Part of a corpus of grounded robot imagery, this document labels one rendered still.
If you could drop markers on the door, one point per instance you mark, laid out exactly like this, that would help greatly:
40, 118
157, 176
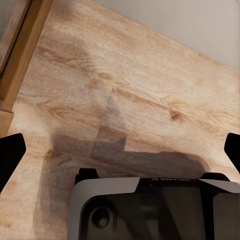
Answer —
21, 24

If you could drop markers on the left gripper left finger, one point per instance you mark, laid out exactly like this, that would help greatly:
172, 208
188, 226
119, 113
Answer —
12, 149

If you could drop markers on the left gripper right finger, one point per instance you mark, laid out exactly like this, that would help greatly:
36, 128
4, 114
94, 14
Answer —
232, 149

